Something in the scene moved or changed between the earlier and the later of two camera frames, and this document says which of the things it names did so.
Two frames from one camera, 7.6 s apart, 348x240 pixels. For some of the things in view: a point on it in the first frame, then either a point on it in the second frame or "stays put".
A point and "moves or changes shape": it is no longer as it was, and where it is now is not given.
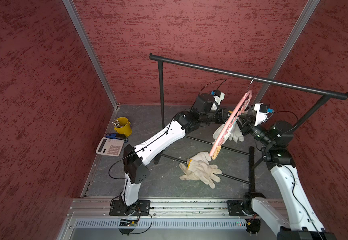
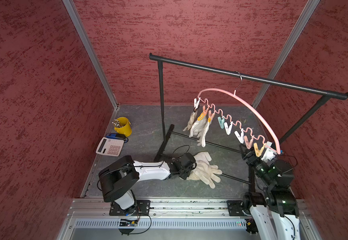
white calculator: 109,146 stays put
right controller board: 253,226 stays put
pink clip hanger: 216,149 moves or changes shape
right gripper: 247,122 to 247,154
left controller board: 126,222 stays put
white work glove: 236,134 moves or changes shape
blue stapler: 117,136 stays put
